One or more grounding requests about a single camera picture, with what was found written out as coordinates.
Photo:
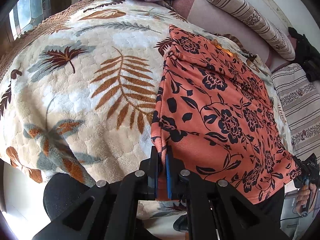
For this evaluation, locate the stained glass window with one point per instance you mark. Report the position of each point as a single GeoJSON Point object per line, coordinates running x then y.
{"type": "Point", "coordinates": [26, 15]}

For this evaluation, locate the pink quilted bolster cushion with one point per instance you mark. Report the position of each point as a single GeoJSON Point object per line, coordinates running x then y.
{"type": "Point", "coordinates": [215, 21]}

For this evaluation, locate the black shoe on floor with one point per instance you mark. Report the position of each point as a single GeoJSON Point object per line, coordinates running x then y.
{"type": "Point", "coordinates": [181, 224]}

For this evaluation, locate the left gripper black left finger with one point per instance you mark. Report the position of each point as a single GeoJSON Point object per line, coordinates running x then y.
{"type": "Point", "coordinates": [107, 211]}

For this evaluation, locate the striped floral side pillow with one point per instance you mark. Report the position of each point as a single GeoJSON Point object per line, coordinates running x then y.
{"type": "Point", "coordinates": [300, 101]}

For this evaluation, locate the striped floral long pillow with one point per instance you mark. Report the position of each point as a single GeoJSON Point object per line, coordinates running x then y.
{"type": "Point", "coordinates": [247, 14]}

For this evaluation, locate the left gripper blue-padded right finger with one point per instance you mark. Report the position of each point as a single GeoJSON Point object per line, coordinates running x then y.
{"type": "Point", "coordinates": [216, 210]}

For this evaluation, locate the person's right hand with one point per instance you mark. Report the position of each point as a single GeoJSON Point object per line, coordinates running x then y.
{"type": "Point", "coordinates": [304, 194]}

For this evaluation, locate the orange black floral blouse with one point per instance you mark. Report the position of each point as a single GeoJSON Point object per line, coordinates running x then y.
{"type": "Point", "coordinates": [215, 114]}

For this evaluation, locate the cream leaf-print fleece blanket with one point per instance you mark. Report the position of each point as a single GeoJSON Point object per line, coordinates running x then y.
{"type": "Point", "coordinates": [79, 91]}

